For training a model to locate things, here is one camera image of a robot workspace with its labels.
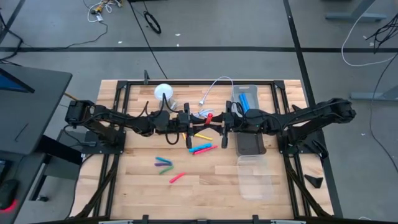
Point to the black aluminium rig frame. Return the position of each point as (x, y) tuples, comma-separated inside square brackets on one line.
[(202, 82)]

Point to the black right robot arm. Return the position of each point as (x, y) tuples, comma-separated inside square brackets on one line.
[(311, 118)]

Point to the pink short highlighter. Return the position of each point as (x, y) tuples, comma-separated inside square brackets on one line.
[(177, 177)]

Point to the clear plastic bin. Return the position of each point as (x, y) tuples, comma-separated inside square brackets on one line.
[(255, 177)]

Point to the dark smoky plastic bin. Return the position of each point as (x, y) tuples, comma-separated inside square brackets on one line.
[(250, 144)]

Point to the thick red marker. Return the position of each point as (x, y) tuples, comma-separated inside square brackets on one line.
[(209, 118)]

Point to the green short highlighter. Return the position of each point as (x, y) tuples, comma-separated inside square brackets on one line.
[(166, 170)]

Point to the computer monitor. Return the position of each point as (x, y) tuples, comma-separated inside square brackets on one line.
[(12, 84)]

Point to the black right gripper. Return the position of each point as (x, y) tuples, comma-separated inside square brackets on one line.
[(239, 123)]

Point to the grey desk leg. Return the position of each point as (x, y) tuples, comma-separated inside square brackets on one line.
[(354, 16), (373, 95)]

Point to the black glowing computer mouse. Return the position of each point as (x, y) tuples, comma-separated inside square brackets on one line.
[(7, 191)]

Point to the light blue short highlighter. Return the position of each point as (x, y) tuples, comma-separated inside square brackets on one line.
[(163, 160)]

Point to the black office desk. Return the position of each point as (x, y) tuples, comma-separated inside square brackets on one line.
[(31, 118)]

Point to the teal Sharpie highlighter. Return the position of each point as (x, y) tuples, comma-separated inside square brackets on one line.
[(200, 147)]

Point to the spare black gripper finger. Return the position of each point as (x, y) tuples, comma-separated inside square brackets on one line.
[(314, 181), (298, 109)]

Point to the black table edge clamp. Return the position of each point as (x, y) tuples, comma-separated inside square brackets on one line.
[(255, 218), (145, 76), (145, 218)]

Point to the purple short highlighter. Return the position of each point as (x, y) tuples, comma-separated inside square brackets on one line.
[(161, 164)]

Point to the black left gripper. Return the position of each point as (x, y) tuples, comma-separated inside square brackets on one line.
[(180, 123)]

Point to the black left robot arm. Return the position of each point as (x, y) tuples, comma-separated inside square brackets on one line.
[(124, 119)]

